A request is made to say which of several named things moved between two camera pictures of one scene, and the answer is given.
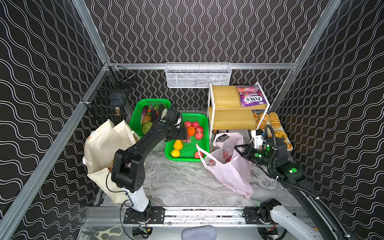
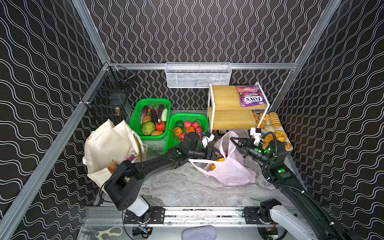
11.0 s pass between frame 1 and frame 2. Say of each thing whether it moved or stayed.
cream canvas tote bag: stayed
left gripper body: moved
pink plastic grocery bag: moved
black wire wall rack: stayed
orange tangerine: stayed
